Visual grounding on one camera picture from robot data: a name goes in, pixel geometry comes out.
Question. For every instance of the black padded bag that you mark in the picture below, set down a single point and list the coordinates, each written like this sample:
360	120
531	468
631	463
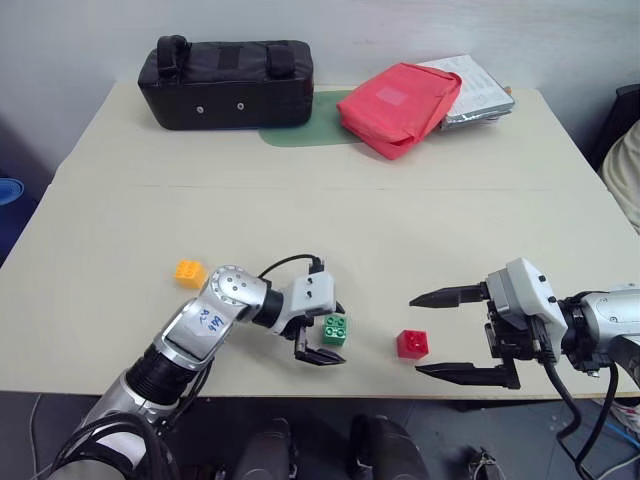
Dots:
225	90

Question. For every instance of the green toy brick cube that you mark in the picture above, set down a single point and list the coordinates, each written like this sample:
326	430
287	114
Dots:
334	331

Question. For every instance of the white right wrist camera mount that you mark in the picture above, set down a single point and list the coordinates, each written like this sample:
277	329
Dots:
525	287

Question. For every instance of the green mat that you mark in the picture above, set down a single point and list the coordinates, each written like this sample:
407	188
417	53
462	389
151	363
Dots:
300	132

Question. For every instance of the small dark rounded shape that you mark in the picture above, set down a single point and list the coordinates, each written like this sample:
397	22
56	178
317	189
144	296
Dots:
482	465

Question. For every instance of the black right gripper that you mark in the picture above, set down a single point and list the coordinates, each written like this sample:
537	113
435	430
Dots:
510	337

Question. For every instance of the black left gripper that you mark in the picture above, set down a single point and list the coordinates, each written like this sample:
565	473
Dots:
301	339

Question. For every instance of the orange toy brick cube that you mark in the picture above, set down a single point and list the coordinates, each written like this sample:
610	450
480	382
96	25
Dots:
189	274

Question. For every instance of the blue round object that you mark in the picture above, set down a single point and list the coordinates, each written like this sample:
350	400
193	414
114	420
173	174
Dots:
9	192

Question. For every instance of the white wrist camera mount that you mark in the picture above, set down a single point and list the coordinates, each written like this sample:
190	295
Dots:
525	287
312	292

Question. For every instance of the silver foil printed package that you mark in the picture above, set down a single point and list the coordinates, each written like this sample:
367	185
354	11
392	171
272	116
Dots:
482	90

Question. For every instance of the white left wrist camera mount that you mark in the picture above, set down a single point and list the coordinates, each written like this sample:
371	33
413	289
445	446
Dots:
312	292

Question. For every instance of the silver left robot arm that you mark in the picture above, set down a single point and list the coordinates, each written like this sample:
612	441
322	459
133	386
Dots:
220	310

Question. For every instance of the red fabric pouch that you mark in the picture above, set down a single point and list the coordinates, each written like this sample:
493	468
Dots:
395	110

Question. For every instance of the black chair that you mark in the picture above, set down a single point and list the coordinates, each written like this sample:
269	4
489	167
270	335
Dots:
625	115

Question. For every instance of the beige cushion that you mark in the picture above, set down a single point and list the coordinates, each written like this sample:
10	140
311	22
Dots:
625	185

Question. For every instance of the red toy brick cube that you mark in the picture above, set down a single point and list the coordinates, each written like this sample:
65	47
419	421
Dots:
412	345

